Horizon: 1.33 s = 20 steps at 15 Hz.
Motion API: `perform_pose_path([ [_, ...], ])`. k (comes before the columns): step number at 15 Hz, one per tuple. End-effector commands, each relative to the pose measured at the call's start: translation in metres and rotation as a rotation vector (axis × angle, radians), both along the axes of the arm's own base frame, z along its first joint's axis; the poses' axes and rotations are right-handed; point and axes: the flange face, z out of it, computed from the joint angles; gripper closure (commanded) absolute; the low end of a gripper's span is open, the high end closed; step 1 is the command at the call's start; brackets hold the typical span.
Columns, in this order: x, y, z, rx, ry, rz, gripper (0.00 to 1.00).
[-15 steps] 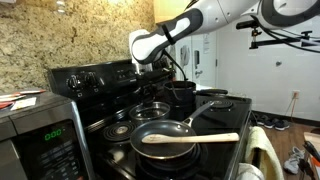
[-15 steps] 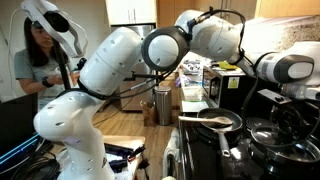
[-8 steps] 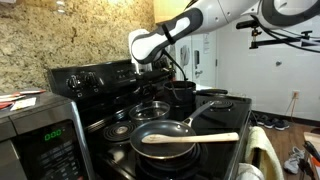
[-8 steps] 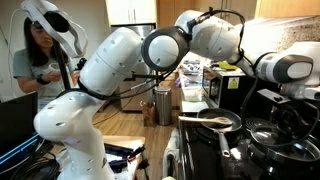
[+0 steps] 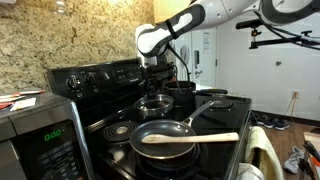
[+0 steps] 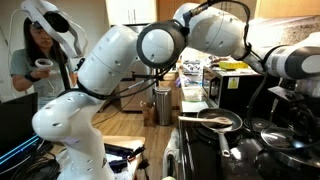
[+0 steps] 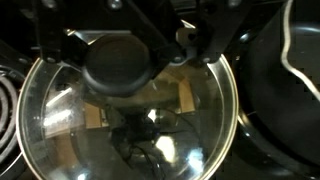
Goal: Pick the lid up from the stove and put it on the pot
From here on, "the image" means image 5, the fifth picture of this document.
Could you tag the black electric stove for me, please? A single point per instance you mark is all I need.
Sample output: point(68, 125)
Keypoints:
point(220, 140)

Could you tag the light wooden wall cabinet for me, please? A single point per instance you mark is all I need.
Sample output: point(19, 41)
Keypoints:
point(166, 6)

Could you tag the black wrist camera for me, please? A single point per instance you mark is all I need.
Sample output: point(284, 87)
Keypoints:
point(163, 67)

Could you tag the stainless steel microwave oven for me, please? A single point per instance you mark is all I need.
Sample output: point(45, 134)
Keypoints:
point(40, 113)

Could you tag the white sneaker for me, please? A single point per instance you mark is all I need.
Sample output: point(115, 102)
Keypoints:
point(293, 161)

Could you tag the black frying pan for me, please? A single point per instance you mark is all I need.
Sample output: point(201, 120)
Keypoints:
point(166, 150)

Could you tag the dark shoe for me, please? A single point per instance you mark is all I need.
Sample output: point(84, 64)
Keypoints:
point(269, 123)
point(260, 119)
point(281, 125)

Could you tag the grey wall phone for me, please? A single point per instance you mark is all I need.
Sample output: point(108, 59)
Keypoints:
point(185, 56)

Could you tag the light wooden table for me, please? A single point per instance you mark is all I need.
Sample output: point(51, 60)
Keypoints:
point(311, 136)

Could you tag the red flat item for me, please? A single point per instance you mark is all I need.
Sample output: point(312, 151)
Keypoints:
point(5, 105)

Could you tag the white paper card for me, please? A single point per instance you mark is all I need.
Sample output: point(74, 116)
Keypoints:
point(22, 103)

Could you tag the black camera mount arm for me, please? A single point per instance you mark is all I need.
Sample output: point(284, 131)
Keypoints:
point(266, 42)

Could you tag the black door lock box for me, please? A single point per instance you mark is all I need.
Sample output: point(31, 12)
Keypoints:
point(196, 58)

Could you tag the black stove knob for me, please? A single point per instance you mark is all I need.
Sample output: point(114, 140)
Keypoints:
point(90, 78)
point(72, 82)

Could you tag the small wall hook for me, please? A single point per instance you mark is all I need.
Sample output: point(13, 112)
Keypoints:
point(278, 63)

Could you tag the glass lid with steel rim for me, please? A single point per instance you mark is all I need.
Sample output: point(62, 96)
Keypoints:
point(156, 108)

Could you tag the wooden spatula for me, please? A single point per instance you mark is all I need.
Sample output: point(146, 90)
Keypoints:
point(200, 137)

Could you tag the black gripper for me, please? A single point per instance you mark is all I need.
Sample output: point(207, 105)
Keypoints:
point(160, 78)

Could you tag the black tool with red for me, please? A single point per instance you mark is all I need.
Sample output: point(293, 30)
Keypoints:
point(311, 150)

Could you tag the white door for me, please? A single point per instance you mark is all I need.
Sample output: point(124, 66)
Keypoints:
point(208, 66)

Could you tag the white door notice paper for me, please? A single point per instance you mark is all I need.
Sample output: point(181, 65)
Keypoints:
point(206, 41)

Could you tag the black coil burner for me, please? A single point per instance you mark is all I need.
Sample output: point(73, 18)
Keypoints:
point(120, 130)
point(218, 104)

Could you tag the pale yellow towel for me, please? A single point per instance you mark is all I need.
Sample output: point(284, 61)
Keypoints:
point(263, 146)

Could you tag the white paper strip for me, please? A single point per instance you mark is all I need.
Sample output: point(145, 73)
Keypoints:
point(11, 97)

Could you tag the black stereo camera bar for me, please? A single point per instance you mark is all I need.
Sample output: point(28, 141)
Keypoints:
point(248, 24)

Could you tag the white towel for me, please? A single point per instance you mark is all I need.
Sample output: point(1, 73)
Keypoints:
point(248, 171)

